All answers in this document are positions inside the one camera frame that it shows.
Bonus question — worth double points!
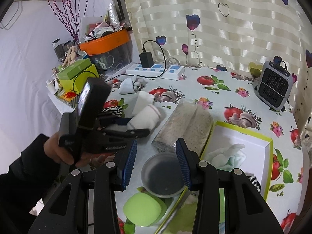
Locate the purple flower branches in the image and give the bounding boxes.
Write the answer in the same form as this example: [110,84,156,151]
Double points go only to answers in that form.
[43,0,96,42]

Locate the green plastic jar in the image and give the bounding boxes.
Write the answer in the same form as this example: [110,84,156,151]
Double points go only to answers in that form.
[123,192,168,227]

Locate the white sock with pink stripe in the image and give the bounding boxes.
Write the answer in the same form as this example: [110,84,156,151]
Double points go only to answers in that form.
[128,104,161,130]

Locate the beige lumpy object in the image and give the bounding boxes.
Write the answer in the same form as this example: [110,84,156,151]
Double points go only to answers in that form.
[62,46,81,67]

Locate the yellow green carton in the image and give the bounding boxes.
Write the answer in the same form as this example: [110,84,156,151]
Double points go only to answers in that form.
[58,65,100,95]

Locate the person's left hand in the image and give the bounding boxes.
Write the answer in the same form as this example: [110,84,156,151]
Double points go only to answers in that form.
[43,132,115,169]

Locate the green tissue box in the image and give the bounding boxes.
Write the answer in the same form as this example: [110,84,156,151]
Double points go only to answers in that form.
[57,59,93,81]

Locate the silver foil bag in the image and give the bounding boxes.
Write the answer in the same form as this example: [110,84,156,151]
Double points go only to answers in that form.
[107,2,121,28]

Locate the balled black white striped sock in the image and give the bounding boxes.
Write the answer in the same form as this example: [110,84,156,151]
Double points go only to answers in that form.
[246,174,262,196]

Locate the flat black white striped sock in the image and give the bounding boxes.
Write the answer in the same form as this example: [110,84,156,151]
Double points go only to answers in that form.
[102,105,125,119]

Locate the black cable loop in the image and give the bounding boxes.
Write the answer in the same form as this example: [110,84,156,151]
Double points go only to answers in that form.
[73,71,99,93]

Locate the black charger cable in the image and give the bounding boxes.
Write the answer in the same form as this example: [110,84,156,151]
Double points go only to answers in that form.
[142,40,169,77]

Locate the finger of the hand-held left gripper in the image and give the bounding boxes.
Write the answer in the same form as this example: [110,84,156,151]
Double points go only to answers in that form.
[99,117,132,128]
[101,127,151,140]

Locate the knotted pale grey sock bundle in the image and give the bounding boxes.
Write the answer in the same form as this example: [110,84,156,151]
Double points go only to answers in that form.
[119,76,147,95]

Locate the black charger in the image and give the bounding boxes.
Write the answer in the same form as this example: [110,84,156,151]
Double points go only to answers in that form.
[139,52,154,68]

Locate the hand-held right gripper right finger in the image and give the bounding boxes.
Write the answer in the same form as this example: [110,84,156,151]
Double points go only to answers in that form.
[175,138,284,234]

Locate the white box with green edge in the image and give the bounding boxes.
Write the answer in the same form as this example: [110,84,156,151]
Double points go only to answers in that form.
[200,121,273,201]

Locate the white power strip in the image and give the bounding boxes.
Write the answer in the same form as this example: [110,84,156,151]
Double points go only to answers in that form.
[125,63,185,80]

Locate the fruit printed tablecloth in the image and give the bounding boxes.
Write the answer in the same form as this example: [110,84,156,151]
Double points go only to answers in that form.
[49,66,308,234]

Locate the orange lidded storage bin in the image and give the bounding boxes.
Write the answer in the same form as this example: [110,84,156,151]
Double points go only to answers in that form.
[79,28,133,75]

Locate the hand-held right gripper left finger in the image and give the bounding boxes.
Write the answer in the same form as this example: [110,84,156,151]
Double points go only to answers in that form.
[28,140,138,234]

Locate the cream heart printed curtain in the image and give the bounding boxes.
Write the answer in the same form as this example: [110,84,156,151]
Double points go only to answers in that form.
[119,0,312,117]

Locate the grey fan heater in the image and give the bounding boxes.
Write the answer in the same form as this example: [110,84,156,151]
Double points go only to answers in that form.
[253,56,294,112]

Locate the white cloth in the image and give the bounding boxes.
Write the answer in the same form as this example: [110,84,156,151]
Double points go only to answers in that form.
[207,144,246,171]

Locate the grey zigzag patterned box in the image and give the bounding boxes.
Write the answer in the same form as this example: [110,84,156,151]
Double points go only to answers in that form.
[55,88,81,108]

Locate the clear plastic jar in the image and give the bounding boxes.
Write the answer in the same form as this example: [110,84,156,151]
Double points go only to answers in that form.
[141,99,214,198]

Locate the black lidded glass jar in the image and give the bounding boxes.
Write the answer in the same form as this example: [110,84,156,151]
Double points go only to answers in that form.
[63,40,74,54]
[52,38,64,62]

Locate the person's left forearm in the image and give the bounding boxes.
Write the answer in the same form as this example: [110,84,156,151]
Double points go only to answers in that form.
[0,134,64,234]

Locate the pile of packets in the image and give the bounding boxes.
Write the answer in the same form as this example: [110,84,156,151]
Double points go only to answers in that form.
[83,15,132,42]

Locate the plain white sock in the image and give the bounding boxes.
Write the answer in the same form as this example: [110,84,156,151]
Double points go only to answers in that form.
[133,91,155,117]

